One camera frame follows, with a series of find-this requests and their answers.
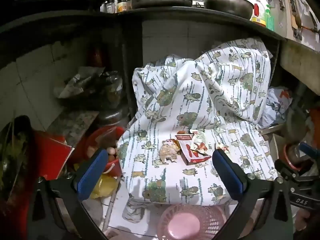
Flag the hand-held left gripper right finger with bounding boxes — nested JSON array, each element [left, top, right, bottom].
[[212, 148, 293, 240]]

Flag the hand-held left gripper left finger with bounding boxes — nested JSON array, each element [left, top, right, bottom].
[[26, 148, 109, 240]]

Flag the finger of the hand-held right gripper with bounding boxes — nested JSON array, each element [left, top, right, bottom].
[[274, 159, 320, 181], [299, 142, 320, 160]]

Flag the red and white snack wrapper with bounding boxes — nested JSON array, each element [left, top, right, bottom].
[[174, 129, 212, 166]]

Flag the brown snack wrapper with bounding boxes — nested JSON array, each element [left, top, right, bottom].
[[158, 140, 181, 163]]

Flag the pink plastic mesh basket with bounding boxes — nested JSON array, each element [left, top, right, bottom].
[[157, 204, 228, 240]]

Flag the person's right hand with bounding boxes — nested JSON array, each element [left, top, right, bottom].
[[295, 209, 320, 233]]

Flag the red rimmed container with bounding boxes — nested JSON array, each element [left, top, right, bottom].
[[283, 143, 308, 172]]

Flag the yellow plastic bag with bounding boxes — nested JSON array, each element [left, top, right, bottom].
[[90, 174, 119, 199]]

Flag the red plastic basin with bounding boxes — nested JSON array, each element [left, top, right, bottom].
[[75, 126, 126, 178]]

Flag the red box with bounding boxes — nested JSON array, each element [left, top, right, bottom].
[[32, 132, 75, 181]]

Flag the speckled stone slab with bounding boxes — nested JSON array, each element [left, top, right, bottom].
[[47, 110, 100, 148]]

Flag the blue and white plastic bag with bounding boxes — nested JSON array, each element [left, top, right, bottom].
[[259, 86, 293, 128]]

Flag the dark gas cylinder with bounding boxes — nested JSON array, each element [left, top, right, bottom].
[[96, 97, 131, 128]]

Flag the green leafy vegetables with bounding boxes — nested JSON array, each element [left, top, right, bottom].
[[0, 116, 35, 202]]

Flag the clear crumpled plastic bag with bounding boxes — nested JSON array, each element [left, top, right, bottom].
[[54, 66, 123, 99]]

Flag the concrete sink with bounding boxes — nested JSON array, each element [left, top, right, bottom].
[[280, 39, 320, 87]]

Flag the cat print white cloth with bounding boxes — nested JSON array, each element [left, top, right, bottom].
[[117, 37, 279, 224]]

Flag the green plastic bottle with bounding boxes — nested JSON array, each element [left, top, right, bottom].
[[265, 4, 275, 32]]

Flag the hanging wooden cutting board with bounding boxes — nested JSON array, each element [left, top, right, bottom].
[[285, 0, 304, 40]]

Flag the yellow cooking oil bottle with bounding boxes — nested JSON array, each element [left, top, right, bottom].
[[250, 0, 267, 28]]

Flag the black stone counter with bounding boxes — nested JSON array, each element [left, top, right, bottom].
[[0, 6, 287, 64]]

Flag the dark metal wok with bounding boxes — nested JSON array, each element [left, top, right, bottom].
[[201, 0, 254, 20]]

